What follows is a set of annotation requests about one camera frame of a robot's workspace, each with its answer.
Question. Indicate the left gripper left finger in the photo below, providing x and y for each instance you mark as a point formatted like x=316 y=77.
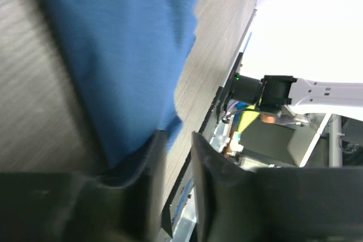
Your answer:
x=125 y=203

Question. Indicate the blue paper napkin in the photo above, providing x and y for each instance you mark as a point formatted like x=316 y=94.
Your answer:
x=126 y=57

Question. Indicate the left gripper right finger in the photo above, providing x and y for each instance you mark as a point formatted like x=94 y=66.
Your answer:
x=228 y=208

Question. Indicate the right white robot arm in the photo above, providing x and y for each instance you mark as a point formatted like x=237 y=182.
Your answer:
x=276 y=91

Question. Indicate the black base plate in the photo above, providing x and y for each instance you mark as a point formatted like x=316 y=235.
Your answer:
x=179 y=214

